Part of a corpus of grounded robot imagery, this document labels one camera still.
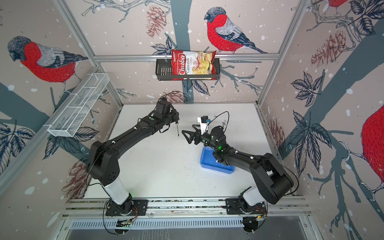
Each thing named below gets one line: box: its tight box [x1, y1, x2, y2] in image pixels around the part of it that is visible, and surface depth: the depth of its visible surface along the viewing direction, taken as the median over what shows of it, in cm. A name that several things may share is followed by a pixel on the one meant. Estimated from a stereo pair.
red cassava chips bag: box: [172, 49, 217, 81], surface depth 90 cm
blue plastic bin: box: [200, 146, 236, 174], surface depth 87 cm
